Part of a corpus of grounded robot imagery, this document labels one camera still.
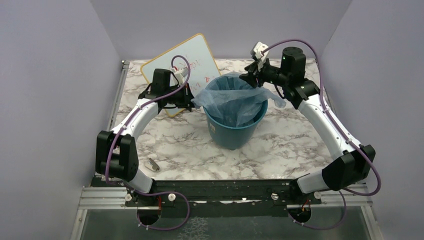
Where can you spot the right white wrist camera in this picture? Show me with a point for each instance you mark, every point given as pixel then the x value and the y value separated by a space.
pixel 259 54

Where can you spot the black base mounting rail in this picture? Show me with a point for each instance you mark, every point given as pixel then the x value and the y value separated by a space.
pixel 179 199

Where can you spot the blue plastic trash bag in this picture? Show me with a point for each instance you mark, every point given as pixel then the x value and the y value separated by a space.
pixel 232 102

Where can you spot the small grey eraser block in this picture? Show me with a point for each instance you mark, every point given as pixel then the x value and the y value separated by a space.
pixel 152 165

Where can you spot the yellow framed whiteboard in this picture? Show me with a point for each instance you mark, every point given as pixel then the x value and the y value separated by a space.
pixel 193 53

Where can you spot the teal plastic trash bin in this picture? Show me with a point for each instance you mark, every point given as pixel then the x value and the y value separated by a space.
pixel 233 138

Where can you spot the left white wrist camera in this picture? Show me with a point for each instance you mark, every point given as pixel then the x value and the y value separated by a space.
pixel 179 75

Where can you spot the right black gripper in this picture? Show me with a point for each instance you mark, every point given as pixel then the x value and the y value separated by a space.
pixel 252 74

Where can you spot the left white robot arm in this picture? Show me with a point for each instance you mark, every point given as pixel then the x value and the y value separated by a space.
pixel 116 151

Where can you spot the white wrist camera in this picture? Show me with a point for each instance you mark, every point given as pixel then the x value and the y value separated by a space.
pixel 179 75
pixel 259 54

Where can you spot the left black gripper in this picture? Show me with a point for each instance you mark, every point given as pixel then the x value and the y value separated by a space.
pixel 188 100

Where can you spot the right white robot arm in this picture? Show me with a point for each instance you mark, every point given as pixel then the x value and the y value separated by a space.
pixel 349 156

